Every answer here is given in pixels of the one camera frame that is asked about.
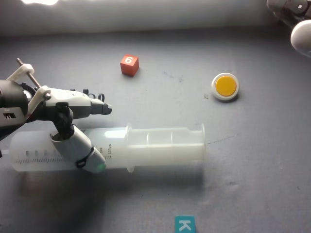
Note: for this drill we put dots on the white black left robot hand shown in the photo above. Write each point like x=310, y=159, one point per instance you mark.
x=70, y=104

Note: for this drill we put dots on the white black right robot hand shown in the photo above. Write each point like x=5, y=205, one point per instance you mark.
x=301, y=36

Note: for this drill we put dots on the large translucent white syringe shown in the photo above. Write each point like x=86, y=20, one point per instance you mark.
x=165, y=150

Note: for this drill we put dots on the red number cube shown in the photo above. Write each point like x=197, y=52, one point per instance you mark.
x=128, y=66

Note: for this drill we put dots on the grey table cloth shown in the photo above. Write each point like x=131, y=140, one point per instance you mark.
x=155, y=196

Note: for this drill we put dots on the blue letter block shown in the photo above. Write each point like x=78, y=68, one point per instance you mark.
x=184, y=224

